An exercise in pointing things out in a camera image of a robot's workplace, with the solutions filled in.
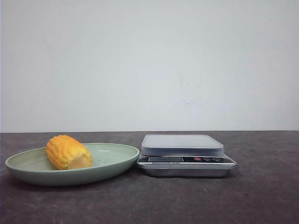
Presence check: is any yellow corn cob piece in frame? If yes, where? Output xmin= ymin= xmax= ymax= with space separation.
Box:
xmin=45 ymin=135 xmax=93 ymax=170

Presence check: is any silver digital kitchen scale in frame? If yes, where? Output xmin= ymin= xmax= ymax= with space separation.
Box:
xmin=136 ymin=134 xmax=236 ymax=177

